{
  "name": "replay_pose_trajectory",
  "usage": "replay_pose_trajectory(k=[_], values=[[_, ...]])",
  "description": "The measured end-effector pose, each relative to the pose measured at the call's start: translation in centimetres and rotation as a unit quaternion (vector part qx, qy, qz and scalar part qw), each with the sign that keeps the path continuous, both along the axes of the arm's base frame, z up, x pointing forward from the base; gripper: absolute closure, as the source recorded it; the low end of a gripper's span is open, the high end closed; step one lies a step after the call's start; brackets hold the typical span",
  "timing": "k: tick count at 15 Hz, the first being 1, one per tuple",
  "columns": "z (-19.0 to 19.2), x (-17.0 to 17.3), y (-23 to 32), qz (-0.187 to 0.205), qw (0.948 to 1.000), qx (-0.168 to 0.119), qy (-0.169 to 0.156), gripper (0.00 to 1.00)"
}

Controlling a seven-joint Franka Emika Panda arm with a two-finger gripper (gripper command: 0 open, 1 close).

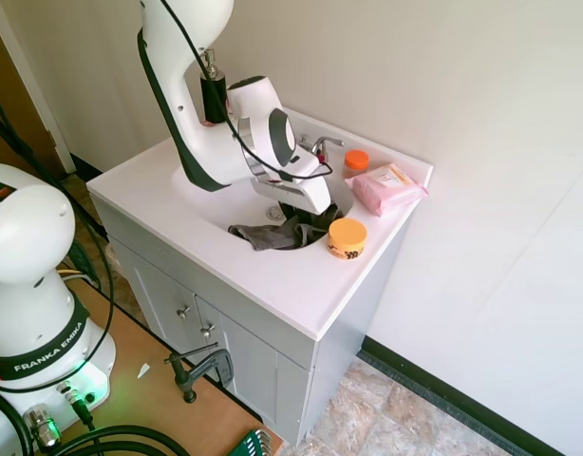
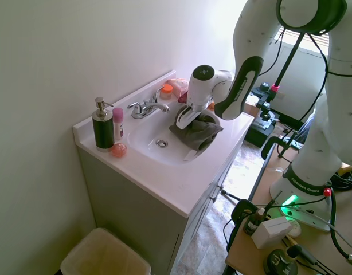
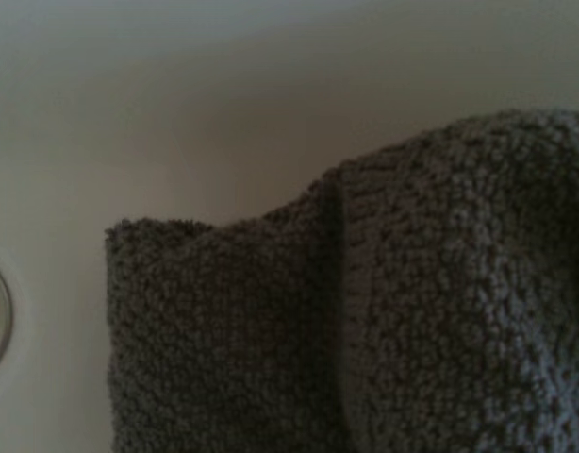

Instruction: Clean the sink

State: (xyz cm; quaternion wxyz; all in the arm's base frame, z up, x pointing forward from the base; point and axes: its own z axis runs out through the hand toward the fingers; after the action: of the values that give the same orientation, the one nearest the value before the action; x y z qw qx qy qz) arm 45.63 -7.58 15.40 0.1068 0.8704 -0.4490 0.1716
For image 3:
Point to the grey terry towel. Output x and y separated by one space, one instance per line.
365 307

